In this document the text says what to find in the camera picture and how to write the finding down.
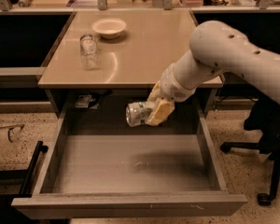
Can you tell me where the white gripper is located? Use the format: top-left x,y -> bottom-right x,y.
147,63 -> 196,126

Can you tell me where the crushed 7up can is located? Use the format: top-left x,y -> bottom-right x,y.
126,102 -> 154,127

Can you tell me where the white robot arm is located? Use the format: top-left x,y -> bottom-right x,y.
147,21 -> 280,126

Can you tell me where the open grey top drawer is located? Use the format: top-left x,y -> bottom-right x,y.
12,94 -> 246,219

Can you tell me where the label tag under desk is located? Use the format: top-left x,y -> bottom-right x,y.
75,95 -> 91,108

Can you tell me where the beige top cabinet desk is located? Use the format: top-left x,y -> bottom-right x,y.
37,8 -> 224,119

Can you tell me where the white bowl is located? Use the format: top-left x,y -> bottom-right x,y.
92,18 -> 126,39

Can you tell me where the clear plastic bottle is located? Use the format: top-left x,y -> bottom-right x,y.
80,34 -> 99,70

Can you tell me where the black office chair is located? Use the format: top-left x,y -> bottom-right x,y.
219,96 -> 280,207

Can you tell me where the black cart frame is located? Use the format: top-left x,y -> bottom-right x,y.
0,141 -> 49,224

